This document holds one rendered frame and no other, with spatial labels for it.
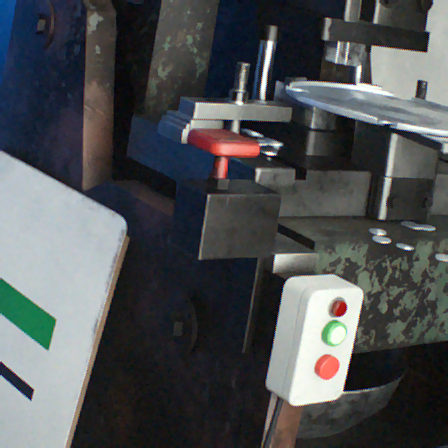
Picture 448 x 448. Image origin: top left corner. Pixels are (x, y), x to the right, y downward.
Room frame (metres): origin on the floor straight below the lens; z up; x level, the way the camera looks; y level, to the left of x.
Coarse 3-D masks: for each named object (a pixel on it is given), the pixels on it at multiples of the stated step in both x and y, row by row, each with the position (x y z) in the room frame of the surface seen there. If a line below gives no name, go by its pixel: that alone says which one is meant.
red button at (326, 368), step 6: (324, 354) 1.32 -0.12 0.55; (330, 354) 1.32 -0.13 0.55; (318, 360) 1.31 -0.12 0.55; (324, 360) 1.31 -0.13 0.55; (330, 360) 1.31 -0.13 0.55; (336, 360) 1.32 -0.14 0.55; (318, 366) 1.31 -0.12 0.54; (324, 366) 1.31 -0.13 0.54; (330, 366) 1.31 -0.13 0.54; (336, 366) 1.32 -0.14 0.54; (318, 372) 1.31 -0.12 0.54; (324, 372) 1.31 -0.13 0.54; (330, 372) 1.31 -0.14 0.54; (336, 372) 1.32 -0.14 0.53; (324, 378) 1.31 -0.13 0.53; (330, 378) 1.31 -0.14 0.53
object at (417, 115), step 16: (304, 96) 1.62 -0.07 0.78; (320, 96) 1.64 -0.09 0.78; (336, 96) 1.67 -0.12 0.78; (352, 96) 1.70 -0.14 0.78; (368, 96) 1.69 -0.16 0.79; (384, 96) 1.77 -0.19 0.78; (336, 112) 1.53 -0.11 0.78; (352, 112) 1.51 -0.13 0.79; (368, 112) 1.58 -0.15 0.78; (384, 112) 1.58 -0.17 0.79; (400, 112) 1.59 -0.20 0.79; (416, 112) 1.62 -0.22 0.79; (432, 112) 1.65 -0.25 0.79; (400, 128) 1.50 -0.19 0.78; (416, 128) 1.50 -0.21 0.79; (432, 128) 1.55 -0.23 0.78
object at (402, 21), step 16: (288, 0) 1.73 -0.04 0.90; (304, 0) 1.71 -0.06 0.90; (320, 0) 1.68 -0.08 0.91; (336, 0) 1.65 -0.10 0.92; (352, 0) 1.64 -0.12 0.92; (368, 0) 1.64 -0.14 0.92; (384, 0) 1.63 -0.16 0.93; (400, 0) 1.64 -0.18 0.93; (416, 0) 1.66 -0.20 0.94; (432, 0) 1.66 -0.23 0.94; (336, 16) 1.65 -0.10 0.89; (352, 16) 1.64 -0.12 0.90; (368, 16) 1.63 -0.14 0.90; (384, 16) 1.63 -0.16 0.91; (400, 16) 1.65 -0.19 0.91; (416, 16) 1.67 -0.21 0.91
